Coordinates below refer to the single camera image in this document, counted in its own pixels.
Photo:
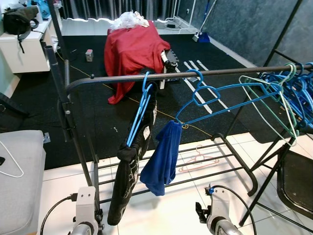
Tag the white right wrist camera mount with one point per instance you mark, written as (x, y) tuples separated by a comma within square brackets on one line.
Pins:
[(220, 203)]

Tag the white plastic bag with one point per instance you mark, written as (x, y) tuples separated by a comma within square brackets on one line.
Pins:
[(129, 20)]

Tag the black folding chair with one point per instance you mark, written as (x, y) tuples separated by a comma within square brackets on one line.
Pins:
[(298, 186)]

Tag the pale green plastic hanger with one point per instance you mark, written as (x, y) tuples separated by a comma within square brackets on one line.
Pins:
[(281, 105)]

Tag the blue mop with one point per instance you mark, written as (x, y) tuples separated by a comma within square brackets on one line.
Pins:
[(203, 37)]

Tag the black printed garment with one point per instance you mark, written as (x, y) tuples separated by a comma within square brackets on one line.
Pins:
[(127, 181)]

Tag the red cloth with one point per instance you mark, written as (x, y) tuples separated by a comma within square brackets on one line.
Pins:
[(132, 54)]

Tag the black exercise machine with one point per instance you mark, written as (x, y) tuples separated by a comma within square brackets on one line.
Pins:
[(170, 58)]

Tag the small grey box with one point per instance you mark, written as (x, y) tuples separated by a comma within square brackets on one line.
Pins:
[(89, 55)]

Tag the black metal clothes rack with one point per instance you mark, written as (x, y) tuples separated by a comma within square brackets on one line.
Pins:
[(220, 72)]

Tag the pink hanger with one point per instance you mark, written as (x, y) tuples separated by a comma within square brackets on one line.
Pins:
[(200, 157)]

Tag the black floor carpet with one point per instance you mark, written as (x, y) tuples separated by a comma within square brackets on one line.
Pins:
[(98, 117)]

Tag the royal blue garment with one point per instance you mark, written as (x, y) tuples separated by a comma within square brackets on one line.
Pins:
[(161, 161)]

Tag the white cabinet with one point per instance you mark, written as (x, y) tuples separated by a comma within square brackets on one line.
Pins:
[(24, 54)]

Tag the black bag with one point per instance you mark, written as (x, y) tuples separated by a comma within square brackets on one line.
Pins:
[(19, 22)]

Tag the grey upholstered ottoman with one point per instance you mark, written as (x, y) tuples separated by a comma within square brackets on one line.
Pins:
[(22, 196)]

